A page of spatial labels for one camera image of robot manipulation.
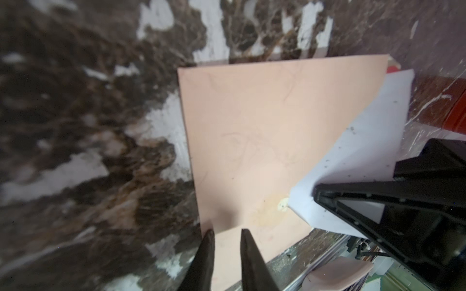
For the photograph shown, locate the beige envelope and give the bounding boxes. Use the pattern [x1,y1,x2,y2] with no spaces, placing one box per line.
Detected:
[177,55,390,291]

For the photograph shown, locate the red pen holder cup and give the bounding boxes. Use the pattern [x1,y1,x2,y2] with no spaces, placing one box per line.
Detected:
[442,97,466,135]

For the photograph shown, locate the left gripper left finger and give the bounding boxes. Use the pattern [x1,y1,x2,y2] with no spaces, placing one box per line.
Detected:
[178,229,215,291]

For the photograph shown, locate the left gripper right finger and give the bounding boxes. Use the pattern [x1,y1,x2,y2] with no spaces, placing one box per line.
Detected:
[240,229,279,291]

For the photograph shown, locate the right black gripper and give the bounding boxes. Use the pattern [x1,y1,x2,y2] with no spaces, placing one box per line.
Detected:
[313,139,466,284]

